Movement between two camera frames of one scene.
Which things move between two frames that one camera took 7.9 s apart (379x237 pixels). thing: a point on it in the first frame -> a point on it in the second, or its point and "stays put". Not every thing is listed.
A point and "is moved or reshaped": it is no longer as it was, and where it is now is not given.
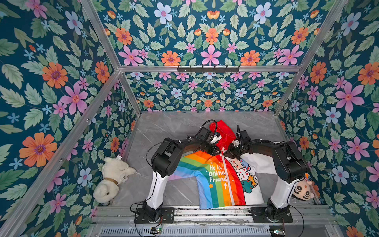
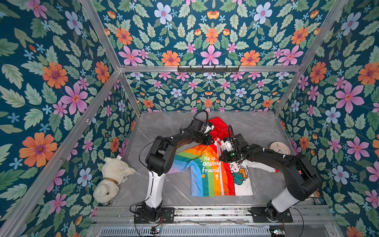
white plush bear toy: (115, 172) stays put
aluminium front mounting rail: (303, 215) stays put
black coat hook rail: (208, 70) stays put
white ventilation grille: (218, 231) stays put
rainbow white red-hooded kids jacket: (230, 177) is moved or reshaped
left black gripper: (213, 151) -> (207, 141)
